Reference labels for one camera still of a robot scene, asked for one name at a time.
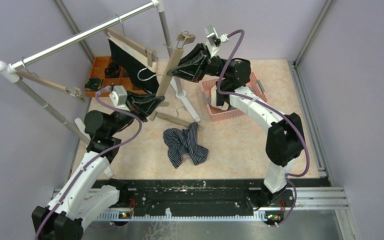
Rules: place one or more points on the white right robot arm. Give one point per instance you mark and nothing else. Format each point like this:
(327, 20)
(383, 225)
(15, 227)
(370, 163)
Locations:
(285, 138)

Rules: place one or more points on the silver clothes rack rail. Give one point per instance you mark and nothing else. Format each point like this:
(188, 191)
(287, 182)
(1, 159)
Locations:
(8, 71)

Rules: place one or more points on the orange wooden tray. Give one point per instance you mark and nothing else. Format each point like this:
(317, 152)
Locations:
(106, 72)

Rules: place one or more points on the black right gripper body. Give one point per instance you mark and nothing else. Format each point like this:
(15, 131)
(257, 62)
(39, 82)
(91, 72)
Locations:
(198, 71)

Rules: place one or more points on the navy white striped underwear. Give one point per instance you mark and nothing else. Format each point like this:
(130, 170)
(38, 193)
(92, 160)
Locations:
(183, 143)

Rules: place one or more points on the navy underwear beige waistband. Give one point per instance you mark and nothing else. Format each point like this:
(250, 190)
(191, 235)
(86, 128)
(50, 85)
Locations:
(218, 101)

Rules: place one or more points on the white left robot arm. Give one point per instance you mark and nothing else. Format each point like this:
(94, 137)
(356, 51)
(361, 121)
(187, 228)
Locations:
(69, 214)

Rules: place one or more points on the aluminium frame rail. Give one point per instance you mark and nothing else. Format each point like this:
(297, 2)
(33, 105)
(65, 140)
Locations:
(314, 195)

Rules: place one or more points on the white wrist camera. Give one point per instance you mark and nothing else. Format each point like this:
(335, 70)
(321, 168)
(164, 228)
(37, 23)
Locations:
(118, 97)
(214, 40)

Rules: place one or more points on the beige hanger of navy underwear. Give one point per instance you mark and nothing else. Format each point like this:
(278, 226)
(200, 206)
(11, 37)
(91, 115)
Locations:
(170, 118)

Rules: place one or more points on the beige hanger of black underwear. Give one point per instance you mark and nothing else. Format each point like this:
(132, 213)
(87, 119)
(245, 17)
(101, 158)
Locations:
(146, 56)

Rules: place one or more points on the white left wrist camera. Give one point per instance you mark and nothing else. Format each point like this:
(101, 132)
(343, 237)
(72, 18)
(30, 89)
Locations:
(118, 97)

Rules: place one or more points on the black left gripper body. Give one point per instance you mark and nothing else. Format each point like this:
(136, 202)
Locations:
(134, 105)

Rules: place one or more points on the beige clip hanger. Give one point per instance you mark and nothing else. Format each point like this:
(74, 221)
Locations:
(75, 92)

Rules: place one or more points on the black underwear beige waistband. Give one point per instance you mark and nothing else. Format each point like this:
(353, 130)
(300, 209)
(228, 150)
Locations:
(140, 76)

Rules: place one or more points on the beige hanger of striped underwear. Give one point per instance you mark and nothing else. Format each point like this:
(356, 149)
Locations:
(184, 38)

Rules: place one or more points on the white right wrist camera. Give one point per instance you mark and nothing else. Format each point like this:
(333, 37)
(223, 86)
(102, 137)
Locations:
(214, 40)

